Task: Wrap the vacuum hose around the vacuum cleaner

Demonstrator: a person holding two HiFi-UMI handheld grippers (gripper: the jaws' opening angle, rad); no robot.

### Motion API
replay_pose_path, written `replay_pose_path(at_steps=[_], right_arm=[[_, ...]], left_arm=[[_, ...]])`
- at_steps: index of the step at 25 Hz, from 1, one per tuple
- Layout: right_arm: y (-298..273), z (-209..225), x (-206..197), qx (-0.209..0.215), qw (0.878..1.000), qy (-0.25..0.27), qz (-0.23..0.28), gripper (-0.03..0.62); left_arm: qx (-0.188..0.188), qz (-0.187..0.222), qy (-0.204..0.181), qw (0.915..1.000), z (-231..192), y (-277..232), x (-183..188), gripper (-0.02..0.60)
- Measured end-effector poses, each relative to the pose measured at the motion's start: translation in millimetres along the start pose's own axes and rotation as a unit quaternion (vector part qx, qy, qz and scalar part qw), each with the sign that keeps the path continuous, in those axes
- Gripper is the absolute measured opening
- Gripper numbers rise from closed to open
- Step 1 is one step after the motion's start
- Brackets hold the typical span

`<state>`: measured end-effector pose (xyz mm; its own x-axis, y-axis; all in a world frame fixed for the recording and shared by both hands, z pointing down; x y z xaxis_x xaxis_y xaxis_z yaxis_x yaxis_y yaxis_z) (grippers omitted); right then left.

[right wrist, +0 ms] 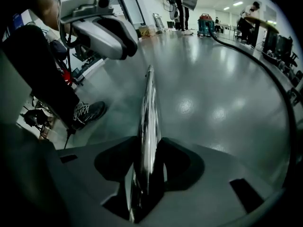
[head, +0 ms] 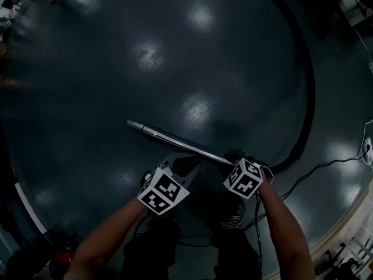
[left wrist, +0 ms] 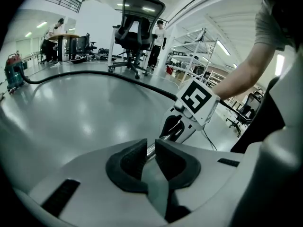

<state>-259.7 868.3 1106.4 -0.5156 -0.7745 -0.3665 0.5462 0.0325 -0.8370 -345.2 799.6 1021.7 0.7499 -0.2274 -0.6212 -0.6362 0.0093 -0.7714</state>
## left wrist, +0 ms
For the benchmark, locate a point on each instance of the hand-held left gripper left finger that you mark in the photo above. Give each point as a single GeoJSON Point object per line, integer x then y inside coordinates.
{"type": "Point", "coordinates": [94, 197]}

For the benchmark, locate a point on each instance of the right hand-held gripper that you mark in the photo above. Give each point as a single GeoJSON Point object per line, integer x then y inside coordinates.
{"type": "Point", "coordinates": [196, 100]}

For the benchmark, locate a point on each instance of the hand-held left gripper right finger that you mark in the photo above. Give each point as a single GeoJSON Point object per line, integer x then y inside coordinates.
{"type": "Point", "coordinates": [208, 174]}

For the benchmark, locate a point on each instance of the chrome metal tube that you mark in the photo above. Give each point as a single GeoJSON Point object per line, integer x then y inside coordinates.
{"type": "Point", "coordinates": [151, 151]}

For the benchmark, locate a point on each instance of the person's right forearm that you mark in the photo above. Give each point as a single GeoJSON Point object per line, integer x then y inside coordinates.
{"type": "Point", "coordinates": [236, 79]}

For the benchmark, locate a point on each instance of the red teal vacuum cleaner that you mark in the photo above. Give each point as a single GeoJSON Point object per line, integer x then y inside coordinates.
{"type": "Point", "coordinates": [14, 74]}

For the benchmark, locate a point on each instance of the person's black trousers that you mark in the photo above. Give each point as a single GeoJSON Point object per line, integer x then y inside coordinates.
{"type": "Point", "coordinates": [260, 126]}

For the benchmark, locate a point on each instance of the black mesh office chair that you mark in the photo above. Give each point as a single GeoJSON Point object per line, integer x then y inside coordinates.
{"type": "Point", "coordinates": [246, 107]}
{"type": "Point", "coordinates": [139, 34]}

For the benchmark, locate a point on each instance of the white shelving rack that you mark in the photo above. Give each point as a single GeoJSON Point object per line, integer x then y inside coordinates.
{"type": "Point", "coordinates": [196, 55]}

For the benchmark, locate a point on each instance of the ceiling strip light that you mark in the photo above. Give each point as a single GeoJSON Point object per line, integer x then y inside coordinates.
{"type": "Point", "coordinates": [223, 47]}
{"type": "Point", "coordinates": [28, 34]}
{"type": "Point", "coordinates": [41, 24]}

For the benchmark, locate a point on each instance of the black open equipment case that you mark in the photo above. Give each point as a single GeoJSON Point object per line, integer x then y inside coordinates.
{"type": "Point", "coordinates": [78, 60]}
{"type": "Point", "coordinates": [99, 54]}

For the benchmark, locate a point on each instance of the black armrest office chair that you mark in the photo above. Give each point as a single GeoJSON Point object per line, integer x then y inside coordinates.
{"type": "Point", "coordinates": [90, 45]}

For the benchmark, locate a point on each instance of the black equipment crates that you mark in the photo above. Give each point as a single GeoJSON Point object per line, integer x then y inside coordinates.
{"type": "Point", "coordinates": [79, 45]}

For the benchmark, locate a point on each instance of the person's grey shirt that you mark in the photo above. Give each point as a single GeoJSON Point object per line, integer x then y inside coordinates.
{"type": "Point", "coordinates": [267, 25]}

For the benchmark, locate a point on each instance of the round wooden table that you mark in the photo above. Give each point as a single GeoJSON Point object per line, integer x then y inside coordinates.
{"type": "Point", "coordinates": [66, 35]}

